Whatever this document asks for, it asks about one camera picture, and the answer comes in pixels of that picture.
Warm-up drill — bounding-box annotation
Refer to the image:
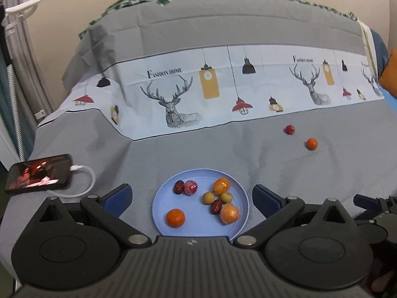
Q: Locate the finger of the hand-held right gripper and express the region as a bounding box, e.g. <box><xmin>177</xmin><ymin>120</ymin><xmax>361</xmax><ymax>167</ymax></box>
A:
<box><xmin>354</xmin><ymin>194</ymin><xmax>379</xmax><ymax>209</ymax></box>

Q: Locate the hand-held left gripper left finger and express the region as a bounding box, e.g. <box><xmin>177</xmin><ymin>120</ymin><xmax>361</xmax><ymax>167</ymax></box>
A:
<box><xmin>14</xmin><ymin>184</ymin><xmax>152</xmax><ymax>249</ymax></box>

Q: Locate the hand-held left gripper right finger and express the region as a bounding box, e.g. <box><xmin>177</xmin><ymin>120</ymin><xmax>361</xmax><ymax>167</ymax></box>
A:
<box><xmin>232</xmin><ymin>185</ymin><xmax>369</xmax><ymax>249</ymax></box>

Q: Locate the round orange mandarin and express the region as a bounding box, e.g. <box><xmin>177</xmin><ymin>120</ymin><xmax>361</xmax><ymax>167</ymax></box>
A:
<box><xmin>219</xmin><ymin>204</ymin><xmax>241</xmax><ymax>224</ymax></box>

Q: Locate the oval orange fruit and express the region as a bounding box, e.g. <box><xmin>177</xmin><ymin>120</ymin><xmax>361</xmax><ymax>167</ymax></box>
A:
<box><xmin>212</xmin><ymin>178</ymin><xmax>232</xmax><ymax>195</ymax></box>

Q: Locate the light blue round plate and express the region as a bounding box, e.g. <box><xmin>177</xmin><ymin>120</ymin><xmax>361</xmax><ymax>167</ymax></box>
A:
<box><xmin>152</xmin><ymin>169</ymin><xmax>250</xmax><ymax>243</ymax></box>

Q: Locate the black smartphone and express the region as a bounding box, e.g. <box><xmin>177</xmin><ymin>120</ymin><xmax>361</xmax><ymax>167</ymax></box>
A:
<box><xmin>4</xmin><ymin>153</ymin><xmax>73</xmax><ymax>195</ymax></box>

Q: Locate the orange pillow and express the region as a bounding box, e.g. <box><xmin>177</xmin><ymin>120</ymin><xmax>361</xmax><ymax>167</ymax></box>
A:
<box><xmin>378</xmin><ymin>49</ymin><xmax>397</xmax><ymax>91</ymax></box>

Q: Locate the teal cloth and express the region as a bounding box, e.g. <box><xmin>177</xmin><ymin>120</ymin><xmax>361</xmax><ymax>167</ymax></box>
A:
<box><xmin>0</xmin><ymin>54</ymin><xmax>35</xmax><ymax>163</ymax></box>

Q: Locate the dark blue pillow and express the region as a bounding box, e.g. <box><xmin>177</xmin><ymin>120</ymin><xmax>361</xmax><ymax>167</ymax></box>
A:
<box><xmin>370</xmin><ymin>29</ymin><xmax>389</xmax><ymax>79</ymax></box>

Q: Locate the beige cloth strip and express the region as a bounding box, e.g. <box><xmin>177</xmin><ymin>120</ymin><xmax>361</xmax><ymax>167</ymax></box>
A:
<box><xmin>359</xmin><ymin>21</ymin><xmax>379</xmax><ymax>79</ymax></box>

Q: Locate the grey curtain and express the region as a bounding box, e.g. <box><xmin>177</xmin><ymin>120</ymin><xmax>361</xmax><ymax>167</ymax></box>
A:
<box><xmin>0</xmin><ymin>0</ymin><xmax>57</xmax><ymax>121</ymax></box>

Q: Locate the grey deer-print bed sheet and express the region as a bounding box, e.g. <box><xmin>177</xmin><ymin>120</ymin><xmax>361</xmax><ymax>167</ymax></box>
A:
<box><xmin>0</xmin><ymin>0</ymin><xmax>397</xmax><ymax>286</ymax></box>

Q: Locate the white plastic hanger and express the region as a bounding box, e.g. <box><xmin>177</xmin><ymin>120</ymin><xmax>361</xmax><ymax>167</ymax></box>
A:
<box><xmin>2</xmin><ymin>0</ymin><xmax>49</xmax><ymax>35</ymax></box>

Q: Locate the white charging cable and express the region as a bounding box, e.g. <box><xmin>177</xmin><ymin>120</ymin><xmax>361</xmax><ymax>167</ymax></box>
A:
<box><xmin>51</xmin><ymin>164</ymin><xmax>96</xmax><ymax>198</ymax></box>

